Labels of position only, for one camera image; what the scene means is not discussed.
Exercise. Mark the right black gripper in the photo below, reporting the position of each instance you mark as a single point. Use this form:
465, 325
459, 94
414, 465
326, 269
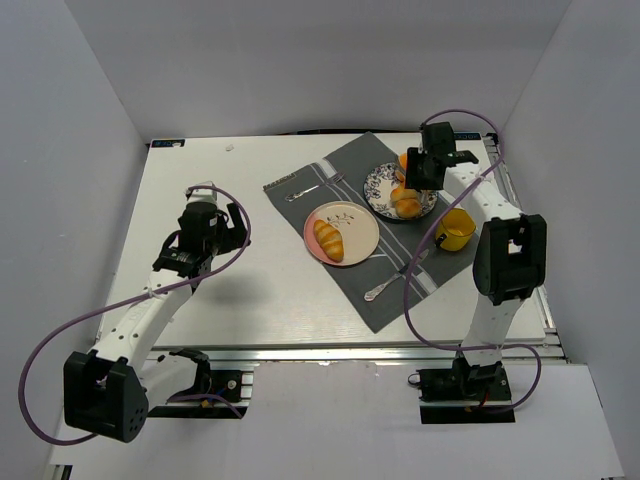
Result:
422, 170

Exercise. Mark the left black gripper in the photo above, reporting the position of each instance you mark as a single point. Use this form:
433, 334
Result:
230, 230

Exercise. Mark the small round bread bun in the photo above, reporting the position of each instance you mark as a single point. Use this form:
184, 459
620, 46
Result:
408, 208

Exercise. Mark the striped oblong bread roll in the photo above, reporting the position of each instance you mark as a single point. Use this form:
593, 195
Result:
329, 239

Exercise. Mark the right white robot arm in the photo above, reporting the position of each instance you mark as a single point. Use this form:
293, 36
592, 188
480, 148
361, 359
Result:
463, 182

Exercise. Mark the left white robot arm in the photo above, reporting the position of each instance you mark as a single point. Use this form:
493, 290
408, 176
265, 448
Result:
110, 390

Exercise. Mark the long croissant bread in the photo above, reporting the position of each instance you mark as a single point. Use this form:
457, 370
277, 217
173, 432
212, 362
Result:
401, 192

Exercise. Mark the blue floral patterned plate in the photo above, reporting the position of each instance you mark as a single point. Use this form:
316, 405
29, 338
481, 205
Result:
378, 186

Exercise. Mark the blue table label right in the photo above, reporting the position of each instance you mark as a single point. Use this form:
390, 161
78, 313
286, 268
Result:
467, 136

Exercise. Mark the blue table label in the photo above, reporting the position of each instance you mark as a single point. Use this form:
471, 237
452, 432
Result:
467, 136
167, 143

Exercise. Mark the yellow mug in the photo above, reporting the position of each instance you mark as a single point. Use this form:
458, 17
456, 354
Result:
454, 231

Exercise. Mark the pink and cream plate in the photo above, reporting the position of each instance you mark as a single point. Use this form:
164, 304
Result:
357, 226

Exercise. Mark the blue table label left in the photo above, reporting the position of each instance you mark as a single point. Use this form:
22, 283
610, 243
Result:
167, 143

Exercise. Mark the silver fork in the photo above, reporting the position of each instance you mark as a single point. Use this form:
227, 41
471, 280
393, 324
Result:
330, 181

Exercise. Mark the silver table knife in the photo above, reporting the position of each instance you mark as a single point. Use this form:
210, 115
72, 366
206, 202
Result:
372, 294

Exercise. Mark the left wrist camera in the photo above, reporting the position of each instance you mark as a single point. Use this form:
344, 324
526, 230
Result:
202, 193

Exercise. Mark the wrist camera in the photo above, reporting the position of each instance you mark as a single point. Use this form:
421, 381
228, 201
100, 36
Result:
202, 193
438, 138

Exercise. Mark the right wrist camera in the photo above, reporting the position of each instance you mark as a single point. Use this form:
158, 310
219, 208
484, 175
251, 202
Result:
438, 138

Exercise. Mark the aluminium table rail front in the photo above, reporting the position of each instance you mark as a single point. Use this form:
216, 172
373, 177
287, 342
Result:
547, 352

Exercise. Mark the aluminium table rail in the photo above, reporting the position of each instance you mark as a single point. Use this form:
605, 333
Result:
547, 352
510, 264

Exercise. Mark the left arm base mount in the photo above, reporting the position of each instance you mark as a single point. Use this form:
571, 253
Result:
186, 384

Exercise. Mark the aluminium table rail right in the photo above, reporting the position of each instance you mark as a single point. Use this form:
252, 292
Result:
510, 264

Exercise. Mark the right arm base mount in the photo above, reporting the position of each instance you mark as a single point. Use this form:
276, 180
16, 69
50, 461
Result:
462, 394

